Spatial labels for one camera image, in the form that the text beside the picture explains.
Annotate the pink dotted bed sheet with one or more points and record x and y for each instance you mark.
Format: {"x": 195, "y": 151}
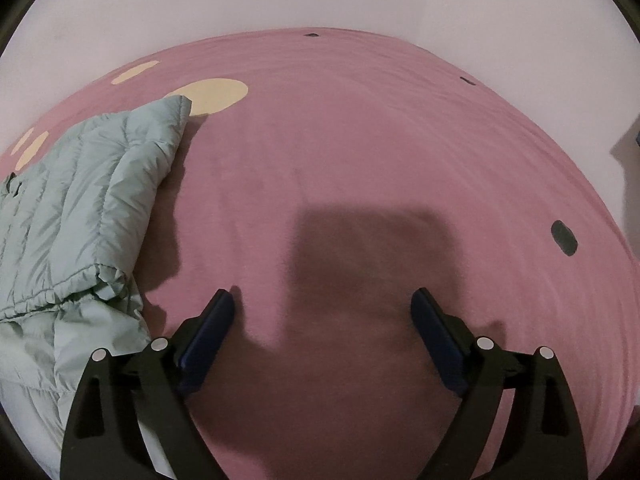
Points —
{"x": 360, "y": 160}

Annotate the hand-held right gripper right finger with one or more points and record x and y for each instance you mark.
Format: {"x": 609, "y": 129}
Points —
{"x": 436, "y": 330}

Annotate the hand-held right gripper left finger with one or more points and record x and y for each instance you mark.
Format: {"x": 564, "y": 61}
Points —
{"x": 209, "y": 332}

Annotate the light green puffer jacket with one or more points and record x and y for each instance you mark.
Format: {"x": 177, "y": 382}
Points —
{"x": 75, "y": 200}

